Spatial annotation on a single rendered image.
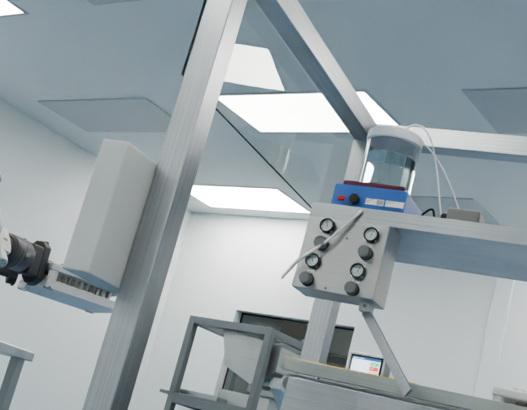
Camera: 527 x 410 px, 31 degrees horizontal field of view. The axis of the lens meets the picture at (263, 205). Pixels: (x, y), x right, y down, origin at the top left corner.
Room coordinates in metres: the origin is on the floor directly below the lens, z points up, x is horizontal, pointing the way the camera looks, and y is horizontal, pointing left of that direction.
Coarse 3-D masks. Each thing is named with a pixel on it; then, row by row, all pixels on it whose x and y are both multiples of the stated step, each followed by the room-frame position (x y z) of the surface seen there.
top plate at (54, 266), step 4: (48, 264) 2.58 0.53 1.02; (52, 264) 2.56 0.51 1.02; (56, 264) 2.56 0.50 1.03; (60, 264) 2.57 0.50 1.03; (48, 268) 2.58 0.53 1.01; (52, 268) 2.56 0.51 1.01; (56, 268) 2.56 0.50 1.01; (60, 268) 2.57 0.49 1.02; (60, 272) 2.57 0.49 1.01; (64, 272) 2.58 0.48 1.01; (68, 272) 2.58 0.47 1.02; (68, 276) 2.60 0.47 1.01; (72, 276) 2.59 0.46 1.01; (76, 276) 2.59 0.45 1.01; (80, 280) 2.62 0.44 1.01; (84, 280) 2.61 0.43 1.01; (92, 284) 2.63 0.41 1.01; (112, 296) 2.77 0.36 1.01
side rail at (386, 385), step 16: (288, 368) 2.35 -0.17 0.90; (304, 368) 2.33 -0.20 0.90; (320, 368) 2.31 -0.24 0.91; (336, 368) 2.30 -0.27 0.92; (352, 384) 2.28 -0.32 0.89; (368, 384) 2.26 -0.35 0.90; (384, 384) 2.24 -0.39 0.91; (416, 384) 2.21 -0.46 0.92; (432, 400) 2.19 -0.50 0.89; (448, 400) 2.17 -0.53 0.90; (464, 400) 2.15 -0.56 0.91; (480, 400) 2.14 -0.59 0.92
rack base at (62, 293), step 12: (24, 288) 2.73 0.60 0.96; (36, 288) 2.66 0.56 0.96; (60, 288) 2.58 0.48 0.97; (72, 288) 2.59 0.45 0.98; (60, 300) 2.78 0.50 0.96; (72, 300) 2.70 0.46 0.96; (84, 300) 2.63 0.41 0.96; (96, 300) 2.63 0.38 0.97; (108, 300) 2.65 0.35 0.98; (96, 312) 2.85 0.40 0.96; (108, 312) 2.76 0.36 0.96
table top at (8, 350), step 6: (0, 342) 3.49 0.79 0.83; (0, 348) 3.50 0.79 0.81; (6, 348) 3.52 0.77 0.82; (12, 348) 3.55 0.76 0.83; (18, 348) 3.58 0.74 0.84; (0, 354) 3.74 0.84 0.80; (6, 354) 3.61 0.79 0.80; (12, 354) 3.56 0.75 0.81; (18, 354) 3.59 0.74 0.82; (24, 354) 3.62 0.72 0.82; (30, 354) 3.65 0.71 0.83; (30, 360) 3.66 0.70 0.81
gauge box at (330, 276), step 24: (312, 216) 2.34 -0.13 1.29; (312, 240) 2.33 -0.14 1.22; (336, 240) 2.30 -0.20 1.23; (360, 240) 2.27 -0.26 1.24; (384, 240) 2.25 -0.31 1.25; (336, 264) 2.29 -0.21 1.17; (384, 264) 2.26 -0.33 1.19; (312, 288) 2.31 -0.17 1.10; (336, 288) 2.29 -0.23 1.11; (360, 288) 2.26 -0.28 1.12; (384, 288) 2.30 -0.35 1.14
